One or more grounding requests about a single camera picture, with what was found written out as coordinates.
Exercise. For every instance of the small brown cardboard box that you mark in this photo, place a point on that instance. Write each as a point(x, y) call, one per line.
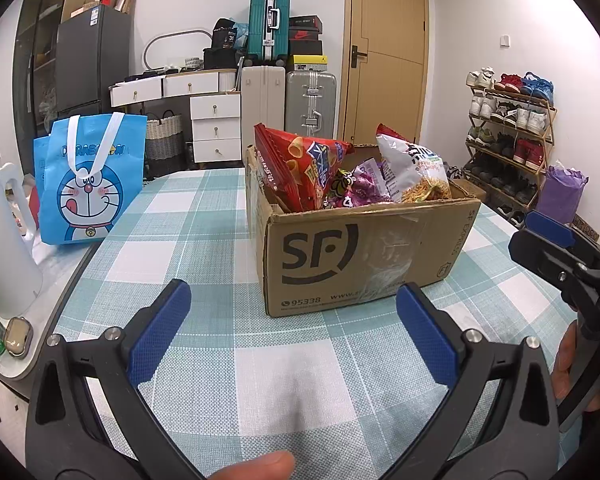
point(472, 191)

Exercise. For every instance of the black printed bag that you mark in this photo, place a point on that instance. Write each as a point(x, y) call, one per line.
point(225, 35)

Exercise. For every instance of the wooden door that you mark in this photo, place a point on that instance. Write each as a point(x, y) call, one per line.
point(385, 50)

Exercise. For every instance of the beige suitcase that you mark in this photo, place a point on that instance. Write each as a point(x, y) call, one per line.
point(262, 100)

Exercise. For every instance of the purple bag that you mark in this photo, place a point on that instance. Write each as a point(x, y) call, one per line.
point(560, 195)

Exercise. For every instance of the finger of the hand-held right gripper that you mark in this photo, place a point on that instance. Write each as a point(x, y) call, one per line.
point(550, 225)
point(550, 260)

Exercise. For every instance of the blue cartoon tote bag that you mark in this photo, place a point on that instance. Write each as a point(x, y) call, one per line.
point(90, 185)

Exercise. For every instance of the light blue plastic bag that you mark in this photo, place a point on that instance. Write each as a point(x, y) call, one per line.
point(241, 35)

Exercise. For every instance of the white electric kettle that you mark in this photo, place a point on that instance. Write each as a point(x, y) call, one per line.
point(5, 250)

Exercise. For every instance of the silver suitcase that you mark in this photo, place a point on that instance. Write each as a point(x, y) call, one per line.
point(310, 105)

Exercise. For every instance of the flat brown parcel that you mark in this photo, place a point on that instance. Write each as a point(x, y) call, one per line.
point(86, 11)

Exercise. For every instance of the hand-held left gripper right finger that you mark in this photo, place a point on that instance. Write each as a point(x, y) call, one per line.
point(425, 335)

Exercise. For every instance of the red logo shoe box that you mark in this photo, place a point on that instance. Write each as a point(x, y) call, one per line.
point(305, 35)

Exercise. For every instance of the white drawer desk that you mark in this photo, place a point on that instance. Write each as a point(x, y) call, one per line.
point(215, 130)

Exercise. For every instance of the teal suitcase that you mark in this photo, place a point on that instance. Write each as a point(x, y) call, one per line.
point(269, 25)

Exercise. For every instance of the person's right hand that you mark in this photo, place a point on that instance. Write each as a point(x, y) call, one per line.
point(562, 365)

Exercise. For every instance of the person's left hand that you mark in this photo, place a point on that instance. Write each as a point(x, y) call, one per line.
point(260, 467)

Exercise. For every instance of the flat cardboard piece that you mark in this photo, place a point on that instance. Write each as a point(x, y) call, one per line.
point(586, 230)

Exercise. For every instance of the small beige case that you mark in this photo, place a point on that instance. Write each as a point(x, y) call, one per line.
point(19, 337)

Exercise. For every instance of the red triangular crisp packet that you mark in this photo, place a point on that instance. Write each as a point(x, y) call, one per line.
point(290, 160)

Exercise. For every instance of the black storage box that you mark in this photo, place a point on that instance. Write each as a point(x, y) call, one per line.
point(220, 59)

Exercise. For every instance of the woven basket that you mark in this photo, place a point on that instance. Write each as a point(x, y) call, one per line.
point(164, 137)

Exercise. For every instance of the oval silver frame mirror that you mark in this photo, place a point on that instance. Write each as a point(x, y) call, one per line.
point(150, 47)

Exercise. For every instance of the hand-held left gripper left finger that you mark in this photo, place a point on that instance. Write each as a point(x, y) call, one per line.
point(160, 332)

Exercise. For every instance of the yellow black shoe box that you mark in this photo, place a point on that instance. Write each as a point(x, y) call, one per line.
point(307, 64)

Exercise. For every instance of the tall dark glass cabinet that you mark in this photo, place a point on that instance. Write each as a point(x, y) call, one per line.
point(35, 35)

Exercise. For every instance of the dark grey fridge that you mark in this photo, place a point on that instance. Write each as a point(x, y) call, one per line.
point(92, 60)

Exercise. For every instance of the white fried noodle snack packet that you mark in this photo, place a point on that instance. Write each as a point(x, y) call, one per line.
point(415, 170)

